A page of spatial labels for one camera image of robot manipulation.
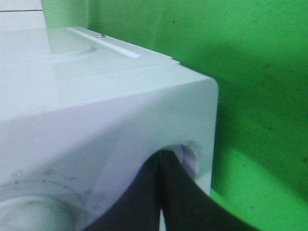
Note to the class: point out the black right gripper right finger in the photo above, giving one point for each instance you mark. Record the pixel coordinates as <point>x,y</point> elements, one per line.
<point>187,208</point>

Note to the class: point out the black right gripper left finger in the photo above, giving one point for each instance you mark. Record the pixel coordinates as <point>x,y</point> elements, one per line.
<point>139,208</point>

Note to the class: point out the round white door release button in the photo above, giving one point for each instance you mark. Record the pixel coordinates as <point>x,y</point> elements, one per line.
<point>188,159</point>

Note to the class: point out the white timer knob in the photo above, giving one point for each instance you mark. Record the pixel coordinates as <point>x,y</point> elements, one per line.
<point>36,213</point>

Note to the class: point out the white microwave oven body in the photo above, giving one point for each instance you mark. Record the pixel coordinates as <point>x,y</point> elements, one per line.
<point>80,113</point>

